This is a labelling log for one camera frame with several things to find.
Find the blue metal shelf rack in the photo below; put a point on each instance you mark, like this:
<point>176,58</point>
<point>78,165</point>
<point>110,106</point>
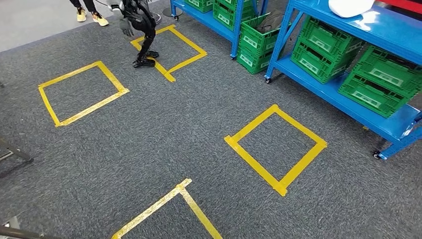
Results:
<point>204,18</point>
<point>395,36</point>

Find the white plastic panel part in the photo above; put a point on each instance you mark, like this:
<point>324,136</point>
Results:
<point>349,8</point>

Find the silver stanchion base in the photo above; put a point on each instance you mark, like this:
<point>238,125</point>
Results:
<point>173,12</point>

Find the black humanoid robot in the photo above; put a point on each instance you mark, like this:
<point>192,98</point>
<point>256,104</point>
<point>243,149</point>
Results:
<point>141,19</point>

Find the person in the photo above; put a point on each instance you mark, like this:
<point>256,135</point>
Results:
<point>99,18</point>

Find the red barrier belt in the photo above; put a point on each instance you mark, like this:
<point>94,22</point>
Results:
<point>405,5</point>

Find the silver stanchion post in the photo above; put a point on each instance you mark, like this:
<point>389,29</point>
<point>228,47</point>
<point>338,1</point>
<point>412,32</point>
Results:
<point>157,18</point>

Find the dark metal frame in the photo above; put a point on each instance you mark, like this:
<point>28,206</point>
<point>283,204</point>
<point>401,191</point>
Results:
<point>16,152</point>

